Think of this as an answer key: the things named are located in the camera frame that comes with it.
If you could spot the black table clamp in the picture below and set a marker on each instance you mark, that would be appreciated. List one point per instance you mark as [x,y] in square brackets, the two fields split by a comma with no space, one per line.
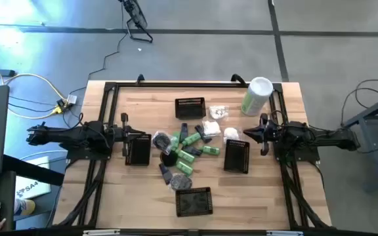
[238,78]
[139,78]

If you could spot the clear bag of cotton pads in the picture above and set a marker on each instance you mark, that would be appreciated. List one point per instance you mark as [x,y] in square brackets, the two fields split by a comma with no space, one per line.
[211,128]

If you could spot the yellow and white can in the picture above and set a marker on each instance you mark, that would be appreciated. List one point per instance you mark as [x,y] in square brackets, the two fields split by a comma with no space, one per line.
[26,207]

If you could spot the black round sponge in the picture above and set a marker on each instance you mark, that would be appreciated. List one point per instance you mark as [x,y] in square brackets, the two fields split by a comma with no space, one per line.
[169,159]

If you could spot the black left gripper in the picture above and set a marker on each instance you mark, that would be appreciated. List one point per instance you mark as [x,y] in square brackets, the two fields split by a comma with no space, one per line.
[125,134]

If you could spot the dark blue toiletry tube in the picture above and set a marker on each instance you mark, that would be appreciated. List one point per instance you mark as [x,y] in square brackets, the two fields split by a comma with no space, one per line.
[184,131]
[193,150]
[166,173]
[203,133]

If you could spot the white power adapter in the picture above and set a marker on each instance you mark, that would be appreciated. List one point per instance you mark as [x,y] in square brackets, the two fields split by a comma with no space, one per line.
[71,99]

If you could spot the black desk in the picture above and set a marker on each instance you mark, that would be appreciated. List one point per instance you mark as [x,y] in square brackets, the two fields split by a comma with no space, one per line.
[34,170]

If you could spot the clear bag of cotton balls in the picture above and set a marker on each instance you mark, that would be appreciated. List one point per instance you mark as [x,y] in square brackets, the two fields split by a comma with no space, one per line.
[231,133]

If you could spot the black aluminium rail frame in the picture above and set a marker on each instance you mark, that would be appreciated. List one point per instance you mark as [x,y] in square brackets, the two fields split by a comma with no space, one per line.
[192,84]

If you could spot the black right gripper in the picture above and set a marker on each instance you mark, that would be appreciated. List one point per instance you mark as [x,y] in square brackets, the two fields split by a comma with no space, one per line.
[264,134]

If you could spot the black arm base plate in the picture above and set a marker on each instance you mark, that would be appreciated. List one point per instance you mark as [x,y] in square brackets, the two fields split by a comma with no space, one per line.
[77,157]
[310,157]

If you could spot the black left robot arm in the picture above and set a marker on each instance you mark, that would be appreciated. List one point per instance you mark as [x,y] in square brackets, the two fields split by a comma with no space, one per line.
[64,136]

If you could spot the white wipes canister green label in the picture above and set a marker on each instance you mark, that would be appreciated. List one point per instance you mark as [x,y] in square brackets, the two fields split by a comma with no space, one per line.
[258,95]

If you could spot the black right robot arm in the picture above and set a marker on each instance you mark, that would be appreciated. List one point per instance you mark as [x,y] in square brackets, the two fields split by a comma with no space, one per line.
[323,136]

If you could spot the silver metal bracket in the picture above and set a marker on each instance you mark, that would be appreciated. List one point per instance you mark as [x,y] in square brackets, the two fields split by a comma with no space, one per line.
[285,233]
[101,233]

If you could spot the black floor fan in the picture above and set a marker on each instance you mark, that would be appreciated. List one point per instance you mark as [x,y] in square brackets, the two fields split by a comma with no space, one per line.
[136,16]

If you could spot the black slotted plastic basket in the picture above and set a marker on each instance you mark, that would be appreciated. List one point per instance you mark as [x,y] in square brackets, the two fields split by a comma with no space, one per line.
[190,109]
[236,157]
[194,189]
[138,150]

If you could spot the clear bag of cotton swabs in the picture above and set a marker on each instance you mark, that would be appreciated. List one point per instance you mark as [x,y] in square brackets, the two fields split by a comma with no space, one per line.
[218,112]

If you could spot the white box with SA4 print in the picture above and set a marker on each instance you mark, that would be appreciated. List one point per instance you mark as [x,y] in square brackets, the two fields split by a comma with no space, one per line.
[33,188]

